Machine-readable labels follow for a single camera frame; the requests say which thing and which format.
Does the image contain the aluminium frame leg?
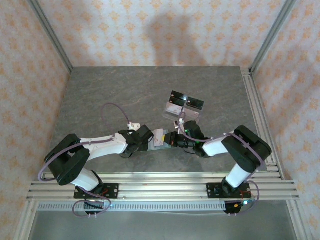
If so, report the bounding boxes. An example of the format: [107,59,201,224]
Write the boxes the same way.
[13,199,39,240]
[286,199,310,240]

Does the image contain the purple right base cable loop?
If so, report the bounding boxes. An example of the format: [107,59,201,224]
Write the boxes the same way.
[228,179,261,217]

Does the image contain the aluminium side rail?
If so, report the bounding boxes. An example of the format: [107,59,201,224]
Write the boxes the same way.
[240,67,285,181]

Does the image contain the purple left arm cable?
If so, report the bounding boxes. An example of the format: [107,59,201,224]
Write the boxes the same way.
[37,102,132,182]

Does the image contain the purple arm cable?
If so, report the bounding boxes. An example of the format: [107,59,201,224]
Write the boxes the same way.
[177,111,266,181]
[37,102,132,182]

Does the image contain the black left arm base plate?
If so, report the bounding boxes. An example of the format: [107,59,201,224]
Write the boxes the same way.
[73,183,120,201]

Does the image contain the aluminium frame post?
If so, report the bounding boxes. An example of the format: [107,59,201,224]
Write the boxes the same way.
[26,0,74,75]
[249,0,298,74]

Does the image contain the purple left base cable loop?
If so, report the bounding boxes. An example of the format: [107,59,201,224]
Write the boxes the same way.
[72,193,113,218]

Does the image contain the clear acrylic card stand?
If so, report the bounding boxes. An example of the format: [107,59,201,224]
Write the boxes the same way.
[161,89,206,124]

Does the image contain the black card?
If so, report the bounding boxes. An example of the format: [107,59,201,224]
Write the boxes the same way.
[169,96,186,106]
[186,96,206,111]
[171,90,188,100]

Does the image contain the slotted grey cable duct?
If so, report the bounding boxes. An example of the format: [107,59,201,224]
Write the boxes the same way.
[37,201,227,213]

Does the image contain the white VIP card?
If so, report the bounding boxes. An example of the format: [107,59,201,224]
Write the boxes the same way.
[183,107,201,120]
[165,101,185,113]
[153,128,165,147]

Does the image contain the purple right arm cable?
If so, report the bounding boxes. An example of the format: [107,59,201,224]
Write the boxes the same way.
[177,111,266,181]

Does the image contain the aluminium mounting rail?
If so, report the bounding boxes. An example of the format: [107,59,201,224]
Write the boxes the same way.
[26,171,300,202]

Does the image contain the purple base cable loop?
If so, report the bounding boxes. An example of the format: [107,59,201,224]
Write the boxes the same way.
[72,193,113,218]
[228,179,261,217]

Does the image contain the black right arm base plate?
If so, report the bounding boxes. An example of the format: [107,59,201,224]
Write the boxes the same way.
[206,182,251,200]

